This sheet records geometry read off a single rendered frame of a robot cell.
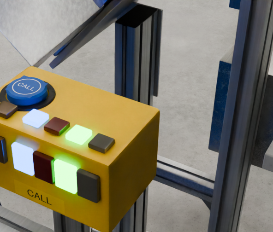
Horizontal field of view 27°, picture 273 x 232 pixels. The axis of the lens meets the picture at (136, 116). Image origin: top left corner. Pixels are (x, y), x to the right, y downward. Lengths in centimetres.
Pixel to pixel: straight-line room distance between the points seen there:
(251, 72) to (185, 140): 128
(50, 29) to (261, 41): 34
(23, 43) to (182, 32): 212
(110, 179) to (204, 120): 186
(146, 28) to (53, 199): 59
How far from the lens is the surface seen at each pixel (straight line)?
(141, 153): 55
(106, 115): 55
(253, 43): 96
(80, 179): 52
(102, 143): 51
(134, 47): 107
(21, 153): 55
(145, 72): 114
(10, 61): 275
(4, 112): 55
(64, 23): 92
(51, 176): 54
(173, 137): 226
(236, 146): 108
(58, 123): 53
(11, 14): 92
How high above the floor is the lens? 140
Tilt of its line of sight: 36 degrees down
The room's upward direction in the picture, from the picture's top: 2 degrees clockwise
